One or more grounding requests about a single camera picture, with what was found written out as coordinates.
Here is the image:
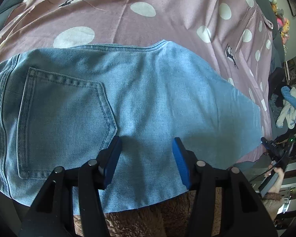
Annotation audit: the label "row of plush toys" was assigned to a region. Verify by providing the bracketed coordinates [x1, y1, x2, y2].
[263, 0, 291, 45]

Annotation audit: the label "blue and white clothes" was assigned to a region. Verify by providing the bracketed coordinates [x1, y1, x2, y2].
[276, 86, 296, 129]

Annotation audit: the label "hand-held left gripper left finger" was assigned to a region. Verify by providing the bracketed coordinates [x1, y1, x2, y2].
[18, 135, 122, 237]

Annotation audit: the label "grey cushion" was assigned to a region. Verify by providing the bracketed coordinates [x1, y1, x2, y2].
[0, 0, 28, 43]

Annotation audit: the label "pink polka dot bed sheet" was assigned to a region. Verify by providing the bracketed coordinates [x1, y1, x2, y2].
[0, 0, 274, 165]

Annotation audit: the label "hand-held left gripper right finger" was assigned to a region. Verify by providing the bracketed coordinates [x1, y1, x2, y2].
[172, 137, 279, 237]

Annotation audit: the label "black cable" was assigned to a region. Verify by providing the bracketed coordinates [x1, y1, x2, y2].
[251, 144, 294, 182]

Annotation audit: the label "light blue denim pants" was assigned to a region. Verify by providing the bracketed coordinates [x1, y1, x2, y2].
[0, 40, 262, 214]

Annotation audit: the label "person's right hand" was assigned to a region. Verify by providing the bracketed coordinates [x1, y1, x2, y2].
[264, 164, 286, 193]

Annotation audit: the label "brown fleece clothing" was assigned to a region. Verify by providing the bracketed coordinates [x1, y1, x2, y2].
[73, 190, 224, 237]

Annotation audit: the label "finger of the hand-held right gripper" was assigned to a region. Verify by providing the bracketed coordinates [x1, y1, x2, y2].
[261, 137, 277, 156]

